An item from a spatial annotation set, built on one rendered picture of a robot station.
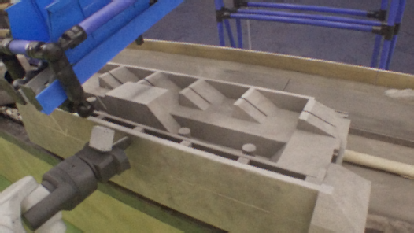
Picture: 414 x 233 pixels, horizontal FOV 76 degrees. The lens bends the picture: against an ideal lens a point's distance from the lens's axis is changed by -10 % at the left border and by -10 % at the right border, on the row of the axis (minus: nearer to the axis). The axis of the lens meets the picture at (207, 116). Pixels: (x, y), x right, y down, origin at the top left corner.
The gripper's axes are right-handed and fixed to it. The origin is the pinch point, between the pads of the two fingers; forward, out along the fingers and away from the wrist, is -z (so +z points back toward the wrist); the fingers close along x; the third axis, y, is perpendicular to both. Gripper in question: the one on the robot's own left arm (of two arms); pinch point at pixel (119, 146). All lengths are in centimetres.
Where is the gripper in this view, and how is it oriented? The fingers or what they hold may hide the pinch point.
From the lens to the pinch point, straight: 69.1
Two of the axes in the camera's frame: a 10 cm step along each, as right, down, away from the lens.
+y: -0.4, -8.7, -4.9
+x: 8.7, 2.1, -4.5
